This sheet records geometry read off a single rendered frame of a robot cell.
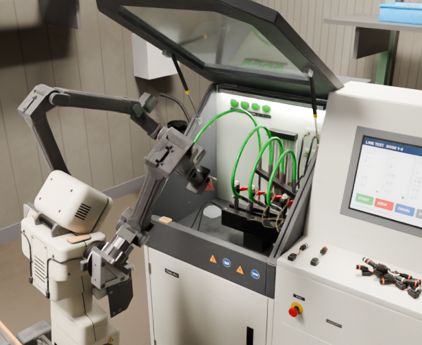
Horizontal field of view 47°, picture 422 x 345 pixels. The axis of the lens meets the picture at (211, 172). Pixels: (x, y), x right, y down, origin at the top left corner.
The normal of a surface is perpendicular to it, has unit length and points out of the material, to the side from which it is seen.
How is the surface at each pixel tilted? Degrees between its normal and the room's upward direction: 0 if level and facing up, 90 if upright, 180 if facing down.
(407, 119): 76
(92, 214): 90
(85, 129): 90
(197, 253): 90
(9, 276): 0
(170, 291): 90
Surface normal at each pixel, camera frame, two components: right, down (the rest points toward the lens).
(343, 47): -0.70, 0.29
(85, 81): 0.71, 0.28
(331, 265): -0.01, -0.91
